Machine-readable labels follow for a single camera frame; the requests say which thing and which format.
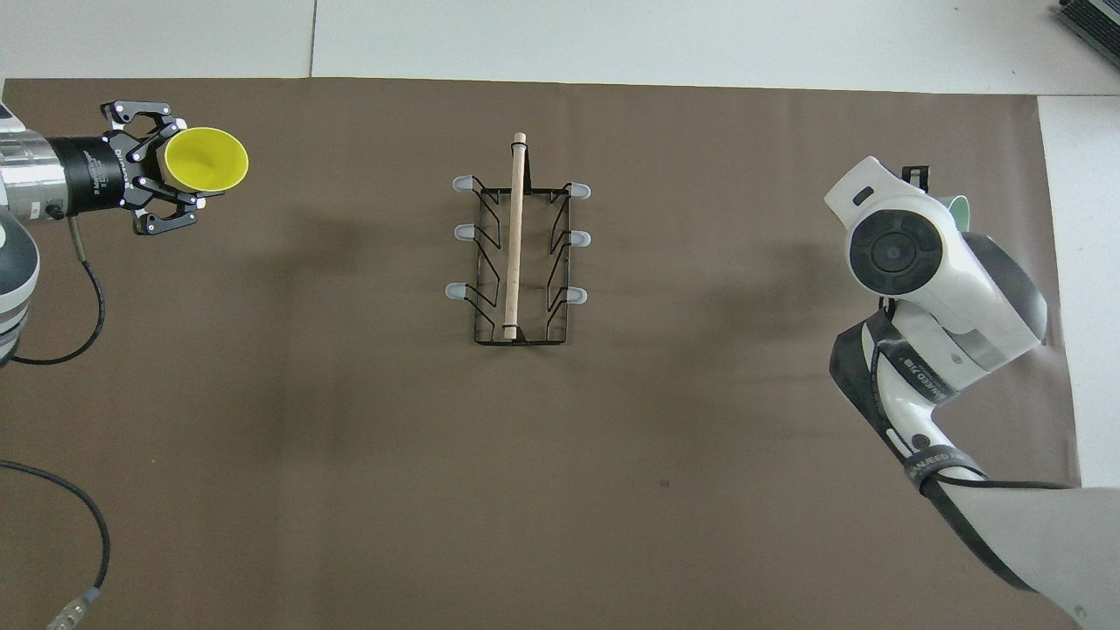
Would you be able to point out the yellow plastic cup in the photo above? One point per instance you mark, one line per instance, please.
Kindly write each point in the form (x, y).
(206, 159)

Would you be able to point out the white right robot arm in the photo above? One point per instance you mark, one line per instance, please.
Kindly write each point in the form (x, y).
(892, 254)

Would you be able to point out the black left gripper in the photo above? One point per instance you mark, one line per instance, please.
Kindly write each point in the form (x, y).
(87, 175)

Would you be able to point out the light green plastic cup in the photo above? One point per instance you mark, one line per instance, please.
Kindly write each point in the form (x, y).
(962, 210)

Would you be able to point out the dark ribbed device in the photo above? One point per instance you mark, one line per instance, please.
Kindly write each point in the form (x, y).
(1094, 17)

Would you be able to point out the brown paper mat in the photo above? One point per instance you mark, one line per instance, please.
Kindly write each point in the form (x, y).
(437, 437)

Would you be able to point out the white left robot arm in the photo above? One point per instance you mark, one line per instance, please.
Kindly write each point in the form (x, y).
(17, 262)

